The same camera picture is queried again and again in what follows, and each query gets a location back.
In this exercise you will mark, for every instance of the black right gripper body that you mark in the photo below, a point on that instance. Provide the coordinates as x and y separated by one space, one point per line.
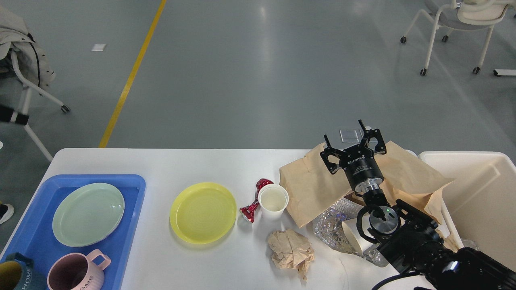
361 168

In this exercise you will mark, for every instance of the brown paper bag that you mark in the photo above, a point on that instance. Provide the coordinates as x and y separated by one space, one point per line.
311 187
410 179

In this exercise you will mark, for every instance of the yellow plastic plate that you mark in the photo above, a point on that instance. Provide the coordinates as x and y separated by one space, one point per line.
203 213

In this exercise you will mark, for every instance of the dark teal mug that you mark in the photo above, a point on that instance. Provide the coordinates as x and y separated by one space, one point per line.
18 273

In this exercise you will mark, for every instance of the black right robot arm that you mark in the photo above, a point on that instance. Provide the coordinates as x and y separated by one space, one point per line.
406 236

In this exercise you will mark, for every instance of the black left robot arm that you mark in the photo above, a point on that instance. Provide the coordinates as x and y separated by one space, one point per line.
9 115

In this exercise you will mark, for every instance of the lying white paper cup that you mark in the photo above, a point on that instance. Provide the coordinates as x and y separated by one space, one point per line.
352 234

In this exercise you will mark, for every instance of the silver foil bag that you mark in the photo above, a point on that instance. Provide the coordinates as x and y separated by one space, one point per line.
328 228

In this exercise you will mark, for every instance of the upright white paper cup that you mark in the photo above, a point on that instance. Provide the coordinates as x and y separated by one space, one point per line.
273 200

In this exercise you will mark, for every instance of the crumpled brown paper ball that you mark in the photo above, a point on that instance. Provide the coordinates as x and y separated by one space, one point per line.
291 250

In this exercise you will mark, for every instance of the red crumpled foil wrapper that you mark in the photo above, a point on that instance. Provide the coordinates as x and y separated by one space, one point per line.
248 212

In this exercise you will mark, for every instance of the white plastic bin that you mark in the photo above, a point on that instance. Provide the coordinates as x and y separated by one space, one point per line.
481 199

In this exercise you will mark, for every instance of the white chair right background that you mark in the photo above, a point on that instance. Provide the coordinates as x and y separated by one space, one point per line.
461 15

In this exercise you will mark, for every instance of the white chair background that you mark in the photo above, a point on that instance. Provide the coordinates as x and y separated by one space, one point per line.
461 15
27 90

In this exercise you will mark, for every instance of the pale green plate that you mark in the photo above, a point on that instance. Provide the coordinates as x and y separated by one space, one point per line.
88 215

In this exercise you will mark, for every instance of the pink mug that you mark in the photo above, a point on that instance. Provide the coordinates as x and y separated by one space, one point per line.
76 271

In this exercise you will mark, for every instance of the blue plastic tray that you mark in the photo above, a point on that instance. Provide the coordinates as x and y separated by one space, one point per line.
34 236

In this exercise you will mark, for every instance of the beige jacket on chair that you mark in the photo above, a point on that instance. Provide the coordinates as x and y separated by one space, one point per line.
33 61

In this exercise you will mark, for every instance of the white chair left background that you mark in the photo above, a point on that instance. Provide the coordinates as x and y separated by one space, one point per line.
27 90

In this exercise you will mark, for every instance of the white shoe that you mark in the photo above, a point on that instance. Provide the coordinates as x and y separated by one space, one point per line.
6 212

